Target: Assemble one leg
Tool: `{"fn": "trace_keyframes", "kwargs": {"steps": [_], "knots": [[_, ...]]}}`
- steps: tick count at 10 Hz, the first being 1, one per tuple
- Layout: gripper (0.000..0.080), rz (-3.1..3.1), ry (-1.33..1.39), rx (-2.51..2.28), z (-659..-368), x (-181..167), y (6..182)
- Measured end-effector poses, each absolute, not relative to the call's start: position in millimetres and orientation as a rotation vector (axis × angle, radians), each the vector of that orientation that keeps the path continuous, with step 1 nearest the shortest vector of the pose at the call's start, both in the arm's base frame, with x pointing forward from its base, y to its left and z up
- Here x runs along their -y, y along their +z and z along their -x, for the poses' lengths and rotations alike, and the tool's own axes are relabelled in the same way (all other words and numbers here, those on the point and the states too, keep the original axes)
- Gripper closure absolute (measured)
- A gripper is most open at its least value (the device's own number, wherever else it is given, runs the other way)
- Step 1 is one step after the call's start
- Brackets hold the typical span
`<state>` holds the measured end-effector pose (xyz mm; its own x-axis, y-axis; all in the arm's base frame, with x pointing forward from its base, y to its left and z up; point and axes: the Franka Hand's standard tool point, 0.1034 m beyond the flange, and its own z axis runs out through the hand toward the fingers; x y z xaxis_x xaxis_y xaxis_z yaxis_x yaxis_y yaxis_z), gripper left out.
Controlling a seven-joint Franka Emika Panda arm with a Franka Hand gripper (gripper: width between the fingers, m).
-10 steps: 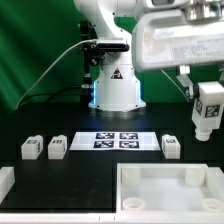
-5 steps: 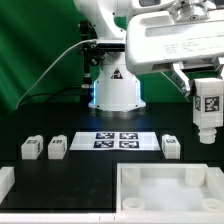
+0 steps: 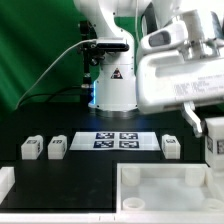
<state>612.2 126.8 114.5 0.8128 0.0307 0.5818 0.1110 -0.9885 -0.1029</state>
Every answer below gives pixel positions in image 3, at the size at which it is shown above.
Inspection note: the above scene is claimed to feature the black camera stand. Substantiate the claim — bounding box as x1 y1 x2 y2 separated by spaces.
78 20 104 88

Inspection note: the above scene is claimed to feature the grey cable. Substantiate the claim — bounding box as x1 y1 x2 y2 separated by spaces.
15 39 98 110

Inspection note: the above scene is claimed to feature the white square table top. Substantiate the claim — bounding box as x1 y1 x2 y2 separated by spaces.
116 163 224 213

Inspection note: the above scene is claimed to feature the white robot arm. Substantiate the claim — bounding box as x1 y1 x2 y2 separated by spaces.
73 0 224 137

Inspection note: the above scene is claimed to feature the black cable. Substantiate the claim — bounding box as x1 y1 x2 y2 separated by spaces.
16 85 92 108

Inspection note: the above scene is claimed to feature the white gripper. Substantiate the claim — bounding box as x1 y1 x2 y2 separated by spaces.
136 50 224 138

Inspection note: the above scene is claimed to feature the white obstacle fixture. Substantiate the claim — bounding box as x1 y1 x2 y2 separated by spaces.
0 167 15 204

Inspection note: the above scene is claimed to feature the white sheet with markers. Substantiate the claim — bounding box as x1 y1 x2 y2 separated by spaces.
70 131 160 151

